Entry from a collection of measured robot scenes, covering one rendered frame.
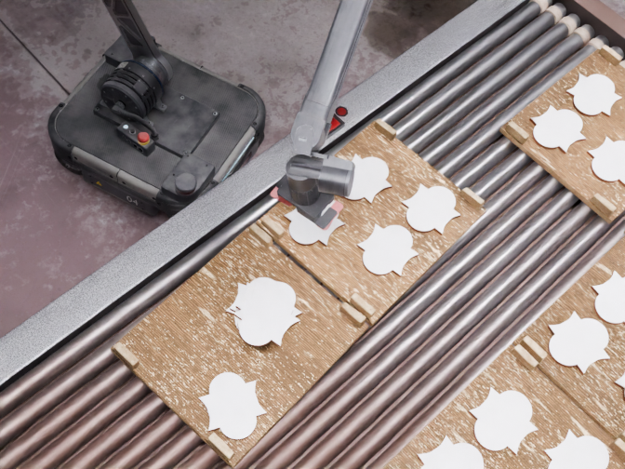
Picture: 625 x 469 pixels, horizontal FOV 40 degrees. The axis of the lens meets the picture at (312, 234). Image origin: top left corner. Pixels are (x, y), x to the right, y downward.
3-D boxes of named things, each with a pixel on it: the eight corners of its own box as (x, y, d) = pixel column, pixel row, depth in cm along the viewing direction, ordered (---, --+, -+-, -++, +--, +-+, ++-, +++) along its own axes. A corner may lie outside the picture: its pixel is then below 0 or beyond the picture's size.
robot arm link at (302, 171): (289, 149, 163) (281, 174, 161) (324, 155, 162) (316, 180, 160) (293, 167, 169) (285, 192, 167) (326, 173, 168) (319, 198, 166)
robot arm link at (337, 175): (306, 126, 169) (297, 123, 160) (363, 136, 167) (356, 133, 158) (295, 186, 170) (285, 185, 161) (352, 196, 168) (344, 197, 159)
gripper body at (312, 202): (315, 222, 171) (312, 205, 164) (276, 196, 174) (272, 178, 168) (336, 198, 173) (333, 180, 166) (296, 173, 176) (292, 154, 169)
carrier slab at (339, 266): (255, 224, 193) (256, 221, 192) (373, 124, 210) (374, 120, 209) (371, 327, 183) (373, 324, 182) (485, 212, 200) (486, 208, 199)
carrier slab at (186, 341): (110, 351, 175) (110, 348, 174) (250, 228, 192) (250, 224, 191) (232, 469, 166) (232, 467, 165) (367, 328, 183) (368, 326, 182)
